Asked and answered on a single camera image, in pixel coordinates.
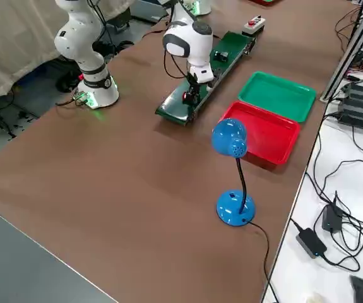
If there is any black lamp cable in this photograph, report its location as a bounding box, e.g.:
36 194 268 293
247 220 278 303

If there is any black finned power supply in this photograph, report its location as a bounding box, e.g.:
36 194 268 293
337 82 363 130

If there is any grey black power adapter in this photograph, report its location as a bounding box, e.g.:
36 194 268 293
295 227 327 259

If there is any grey push-button control box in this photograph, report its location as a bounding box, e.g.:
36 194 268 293
242 14 266 35

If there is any green belt conveyor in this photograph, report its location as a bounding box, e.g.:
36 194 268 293
155 30 261 129

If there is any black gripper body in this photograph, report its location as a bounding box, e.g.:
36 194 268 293
186 71 201 91

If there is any large green plastic tray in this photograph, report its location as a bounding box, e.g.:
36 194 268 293
237 71 318 123

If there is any red plastic tray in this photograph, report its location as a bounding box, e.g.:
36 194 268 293
218 100 301 167

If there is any aluminium frame post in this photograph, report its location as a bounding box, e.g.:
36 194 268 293
319 0 363 102

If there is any blue desk lamp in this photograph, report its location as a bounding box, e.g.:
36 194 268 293
211 118 258 228

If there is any white curtain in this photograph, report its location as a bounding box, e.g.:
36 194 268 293
0 0 134 105

